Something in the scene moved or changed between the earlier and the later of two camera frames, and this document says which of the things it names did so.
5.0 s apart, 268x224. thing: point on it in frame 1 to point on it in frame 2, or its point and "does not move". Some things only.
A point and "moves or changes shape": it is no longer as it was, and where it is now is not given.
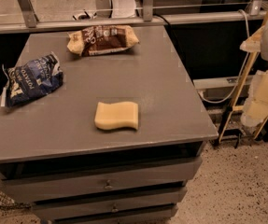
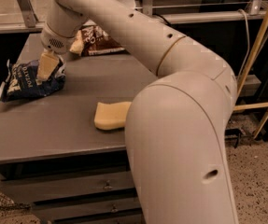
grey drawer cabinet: (49, 150) does not move
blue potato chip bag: (32, 79) moves or changes shape
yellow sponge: (117, 115) does not move
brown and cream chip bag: (100, 39) does not move
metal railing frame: (148, 17) does not move
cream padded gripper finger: (265, 93) to (53, 43)
